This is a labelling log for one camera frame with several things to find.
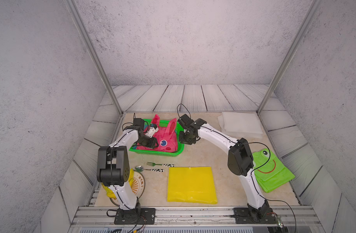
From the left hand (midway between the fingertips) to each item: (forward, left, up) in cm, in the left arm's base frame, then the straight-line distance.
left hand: (156, 143), depth 94 cm
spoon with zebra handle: (-14, +9, -5) cm, 18 cm away
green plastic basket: (-5, 0, -1) cm, 5 cm away
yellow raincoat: (-24, -23, -6) cm, 34 cm away
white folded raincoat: (+19, -63, -6) cm, 66 cm away
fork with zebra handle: (-11, +2, -7) cm, 13 cm away
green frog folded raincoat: (-18, -67, -5) cm, 70 cm away
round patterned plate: (-21, +10, -7) cm, 25 cm away
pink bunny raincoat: (+8, -6, -3) cm, 10 cm away
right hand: (0, -16, +2) cm, 16 cm away
